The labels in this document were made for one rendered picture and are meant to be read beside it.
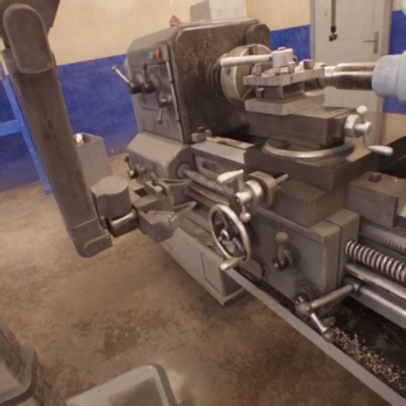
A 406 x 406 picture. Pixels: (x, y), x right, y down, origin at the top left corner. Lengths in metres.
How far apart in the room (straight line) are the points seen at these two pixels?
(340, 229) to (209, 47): 0.99
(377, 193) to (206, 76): 0.93
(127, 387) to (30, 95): 0.99
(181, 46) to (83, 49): 3.33
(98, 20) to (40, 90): 4.31
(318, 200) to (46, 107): 0.60
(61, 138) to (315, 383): 1.28
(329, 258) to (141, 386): 0.75
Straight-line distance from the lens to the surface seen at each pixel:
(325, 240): 0.78
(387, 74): 0.98
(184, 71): 1.41
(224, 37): 1.53
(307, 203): 0.76
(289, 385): 1.44
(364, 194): 0.84
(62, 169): 0.52
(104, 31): 4.76
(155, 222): 0.57
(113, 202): 0.59
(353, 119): 0.83
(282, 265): 0.87
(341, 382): 1.47
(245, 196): 0.79
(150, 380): 1.20
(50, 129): 0.49
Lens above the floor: 1.23
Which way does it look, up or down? 27 degrees down
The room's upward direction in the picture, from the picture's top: 10 degrees counter-clockwise
